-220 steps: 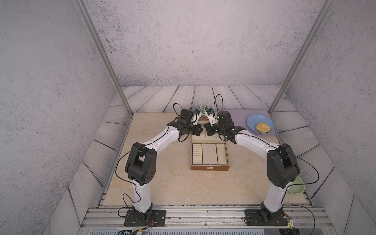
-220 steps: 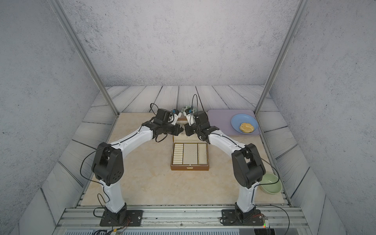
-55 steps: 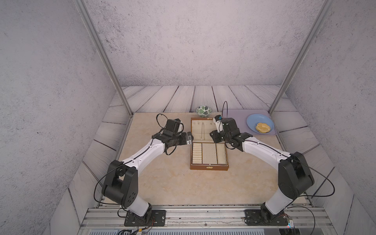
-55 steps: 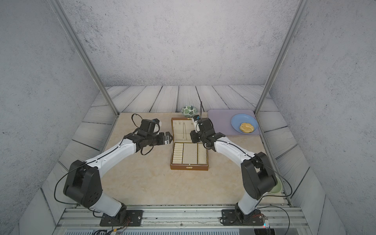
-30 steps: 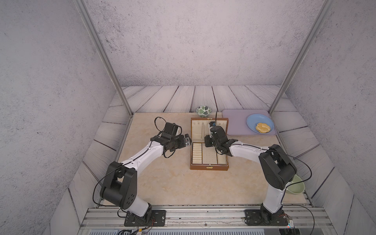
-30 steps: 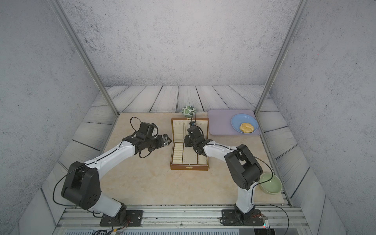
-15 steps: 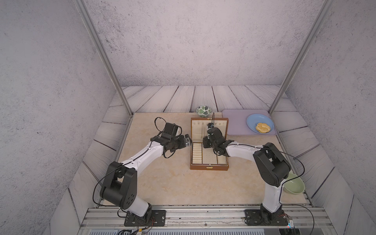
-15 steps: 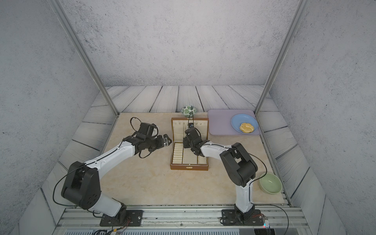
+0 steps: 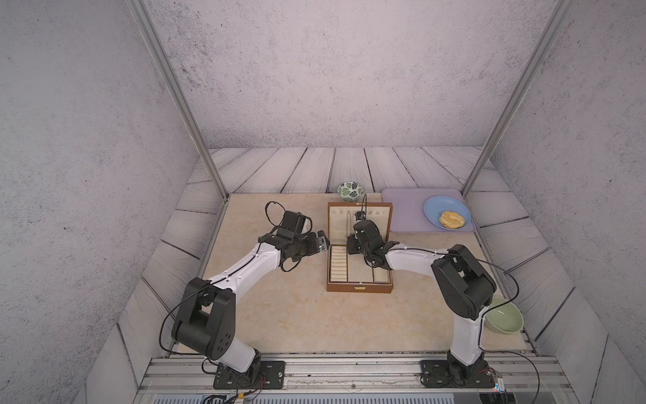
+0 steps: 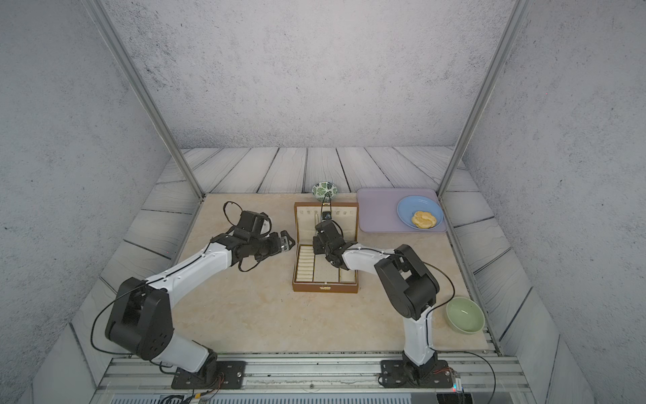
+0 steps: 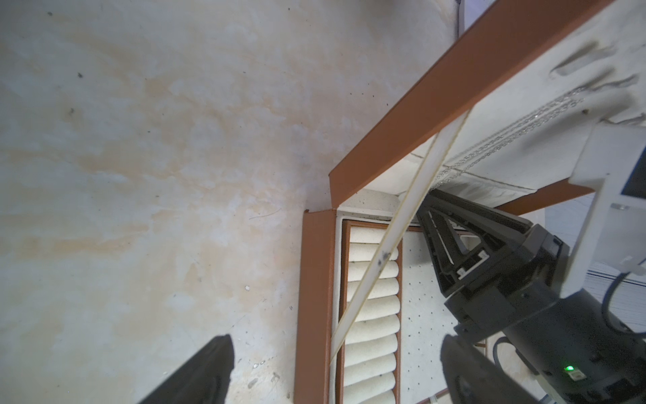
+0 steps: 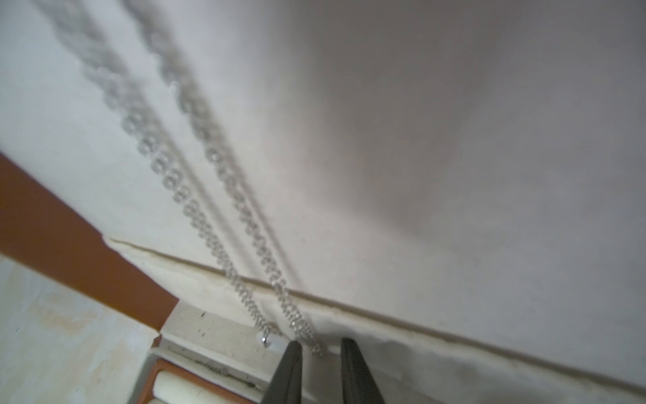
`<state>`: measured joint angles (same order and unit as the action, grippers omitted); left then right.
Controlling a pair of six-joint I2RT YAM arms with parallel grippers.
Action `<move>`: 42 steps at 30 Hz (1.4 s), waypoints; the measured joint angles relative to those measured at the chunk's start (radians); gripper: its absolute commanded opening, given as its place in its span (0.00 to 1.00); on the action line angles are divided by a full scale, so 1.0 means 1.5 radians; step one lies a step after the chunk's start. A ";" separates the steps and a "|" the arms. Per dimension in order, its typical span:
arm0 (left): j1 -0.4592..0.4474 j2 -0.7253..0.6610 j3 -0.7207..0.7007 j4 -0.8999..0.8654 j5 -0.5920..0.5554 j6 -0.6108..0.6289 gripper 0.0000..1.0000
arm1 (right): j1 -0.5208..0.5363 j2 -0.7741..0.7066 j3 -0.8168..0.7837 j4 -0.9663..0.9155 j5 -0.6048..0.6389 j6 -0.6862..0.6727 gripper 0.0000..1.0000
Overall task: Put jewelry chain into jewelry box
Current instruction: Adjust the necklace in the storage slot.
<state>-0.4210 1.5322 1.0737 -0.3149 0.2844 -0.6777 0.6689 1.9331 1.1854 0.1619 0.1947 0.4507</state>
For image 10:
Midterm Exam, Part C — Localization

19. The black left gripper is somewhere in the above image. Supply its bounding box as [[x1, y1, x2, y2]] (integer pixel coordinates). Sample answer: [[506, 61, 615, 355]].
[[248, 229, 297, 262]]

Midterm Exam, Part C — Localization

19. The brown jewelry box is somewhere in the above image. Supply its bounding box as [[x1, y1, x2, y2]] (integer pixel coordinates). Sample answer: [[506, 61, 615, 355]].
[[292, 202, 359, 294]]

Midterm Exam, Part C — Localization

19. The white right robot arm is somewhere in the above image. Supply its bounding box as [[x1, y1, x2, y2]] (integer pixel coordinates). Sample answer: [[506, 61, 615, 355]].
[[315, 220, 440, 368]]

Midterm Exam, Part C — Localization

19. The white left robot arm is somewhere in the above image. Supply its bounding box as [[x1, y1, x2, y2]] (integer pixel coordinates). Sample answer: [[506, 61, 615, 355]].
[[104, 210, 295, 374]]

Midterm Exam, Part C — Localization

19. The green leaf pattern bowl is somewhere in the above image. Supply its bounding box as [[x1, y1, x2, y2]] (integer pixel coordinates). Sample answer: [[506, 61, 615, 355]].
[[311, 181, 338, 203]]

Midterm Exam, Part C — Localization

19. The blue plate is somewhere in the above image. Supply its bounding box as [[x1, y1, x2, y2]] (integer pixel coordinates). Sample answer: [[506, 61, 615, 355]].
[[396, 195, 447, 232]]

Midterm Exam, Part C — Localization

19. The yellow pastry bun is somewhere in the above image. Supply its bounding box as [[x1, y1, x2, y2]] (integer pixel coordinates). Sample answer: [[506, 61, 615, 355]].
[[411, 211, 438, 229]]

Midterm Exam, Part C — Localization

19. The light green bowl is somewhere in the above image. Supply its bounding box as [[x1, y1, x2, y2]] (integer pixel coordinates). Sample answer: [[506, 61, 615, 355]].
[[445, 296, 486, 334]]

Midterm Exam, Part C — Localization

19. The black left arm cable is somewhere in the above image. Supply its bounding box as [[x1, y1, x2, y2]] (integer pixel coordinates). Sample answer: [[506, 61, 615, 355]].
[[89, 200, 276, 355]]

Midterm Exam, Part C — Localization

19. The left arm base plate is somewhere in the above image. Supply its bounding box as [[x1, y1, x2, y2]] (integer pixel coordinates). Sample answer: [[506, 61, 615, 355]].
[[171, 360, 247, 391]]

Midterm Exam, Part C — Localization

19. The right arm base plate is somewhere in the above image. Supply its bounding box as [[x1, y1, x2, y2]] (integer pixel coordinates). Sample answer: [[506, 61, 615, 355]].
[[378, 360, 455, 389]]

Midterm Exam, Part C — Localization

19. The aluminium front rail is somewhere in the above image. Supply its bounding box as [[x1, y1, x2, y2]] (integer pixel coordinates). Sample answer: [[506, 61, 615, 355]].
[[90, 352, 538, 404]]

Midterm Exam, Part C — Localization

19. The aluminium left frame post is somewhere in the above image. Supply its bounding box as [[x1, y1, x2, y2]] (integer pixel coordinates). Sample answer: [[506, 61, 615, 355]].
[[82, 0, 206, 202]]

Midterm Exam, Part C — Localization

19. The aluminium frame post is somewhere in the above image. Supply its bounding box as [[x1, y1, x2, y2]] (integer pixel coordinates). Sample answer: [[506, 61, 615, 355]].
[[437, 0, 532, 199], [82, 0, 206, 202]]

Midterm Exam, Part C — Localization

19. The aluminium right frame post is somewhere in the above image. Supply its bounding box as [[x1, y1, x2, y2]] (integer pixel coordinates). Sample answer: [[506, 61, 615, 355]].
[[437, 0, 532, 199]]

